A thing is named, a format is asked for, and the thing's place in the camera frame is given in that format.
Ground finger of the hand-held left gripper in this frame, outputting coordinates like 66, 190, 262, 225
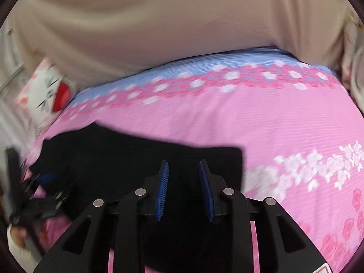
30, 172, 57, 187

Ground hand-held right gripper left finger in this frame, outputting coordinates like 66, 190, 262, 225
33, 160, 169, 273

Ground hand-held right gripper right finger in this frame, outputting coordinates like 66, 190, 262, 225
198, 160, 327, 273

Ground black pants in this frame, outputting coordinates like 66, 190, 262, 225
28, 122, 246, 273

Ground person's left forearm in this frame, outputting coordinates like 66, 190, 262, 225
6, 223, 39, 273

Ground white satin cloth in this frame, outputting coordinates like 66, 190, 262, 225
0, 28, 40, 154

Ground cat face pillow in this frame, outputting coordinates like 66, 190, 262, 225
14, 57, 76, 128

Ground pink rose print bedsheet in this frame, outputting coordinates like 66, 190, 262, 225
23, 47, 364, 273

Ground beige blanket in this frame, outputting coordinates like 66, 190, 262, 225
8, 0, 353, 91

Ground pale floral quilt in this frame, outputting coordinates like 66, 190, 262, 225
340, 6, 364, 106

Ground metal rail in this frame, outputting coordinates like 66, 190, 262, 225
0, 65, 23, 91

